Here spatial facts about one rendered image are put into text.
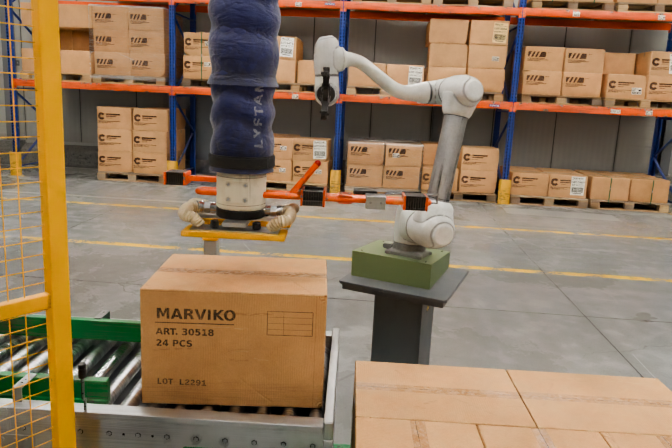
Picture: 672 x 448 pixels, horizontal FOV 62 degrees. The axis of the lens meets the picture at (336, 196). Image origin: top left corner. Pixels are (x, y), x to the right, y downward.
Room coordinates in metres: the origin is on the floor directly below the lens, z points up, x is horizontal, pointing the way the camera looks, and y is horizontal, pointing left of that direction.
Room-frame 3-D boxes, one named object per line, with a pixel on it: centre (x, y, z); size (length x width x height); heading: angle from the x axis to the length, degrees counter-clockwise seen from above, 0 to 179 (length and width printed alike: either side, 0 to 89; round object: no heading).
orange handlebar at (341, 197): (2.02, 0.13, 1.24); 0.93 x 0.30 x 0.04; 90
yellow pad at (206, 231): (1.80, 0.33, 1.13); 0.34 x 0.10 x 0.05; 90
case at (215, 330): (1.90, 0.32, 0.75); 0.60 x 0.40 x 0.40; 92
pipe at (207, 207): (1.90, 0.33, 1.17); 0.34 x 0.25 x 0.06; 90
